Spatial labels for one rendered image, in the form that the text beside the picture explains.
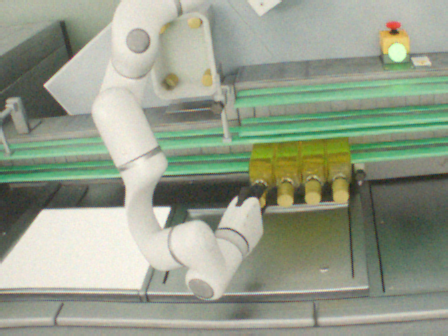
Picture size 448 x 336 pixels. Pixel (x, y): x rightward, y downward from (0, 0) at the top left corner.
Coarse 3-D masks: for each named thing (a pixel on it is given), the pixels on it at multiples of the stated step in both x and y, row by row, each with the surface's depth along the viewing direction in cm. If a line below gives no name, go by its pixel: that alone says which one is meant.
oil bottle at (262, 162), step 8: (256, 144) 128; (264, 144) 127; (272, 144) 127; (256, 152) 124; (264, 152) 124; (272, 152) 124; (256, 160) 121; (264, 160) 121; (272, 160) 121; (248, 168) 119; (256, 168) 118; (264, 168) 118; (272, 168) 118; (248, 176) 118; (256, 176) 117; (264, 176) 116; (272, 176) 118; (272, 184) 118
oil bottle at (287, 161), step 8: (280, 144) 127; (288, 144) 126; (296, 144) 126; (280, 152) 123; (288, 152) 123; (296, 152) 122; (280, 160) 120; (288, 160) 119; (296, 160) 119; (280, 168) 117; (288, 168) 117; (296, 168) 117; (280, 176) 116; (288, 176) 116; (296, 176) 116; (296, 184) 117
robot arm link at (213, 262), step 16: (192, 224) 86; (176, 240) 85; (192, 240) 84; (208, 240) 86; (224, 240) 94; (176, 256) 86; (192, 256) 85; (208, 256) 86; (224, 256) 91; (240, 256) 95; (192, 272) 88; (208, 272) 86; (224, 272) 89; (192, 288) 89; (208, 288) 87; (224, 288) 88
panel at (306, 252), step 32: (288, 224) 123; (320, 224) 121; (352, 224) 119; (256, 256) 114; (288, 256) 113; (320, 256) 111; (352, 256) 110; (0, 288) 111; (32, 288) 110; (64, 288) 109; (96, 288) 108; (128, 288) 107; (160, 288) 106; (256, 288) 104; (288, 288) 102; (320, 288) 101; (352, 288) 100
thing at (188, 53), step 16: (192, 16) 126; (176, 32) 136; (192, 32) 136; (208, 32) 128; (160, 48) 138; (176, 48) 138; (192, 48) 138; (208, 48) 130; (160, 64) 138; (176, 64) 140; (192, 64) 140; (208, 64) 140; (160, 80) 138; (192, 80) 142; (160, 96) 137; (176, 96) 137; (192, 96) 136
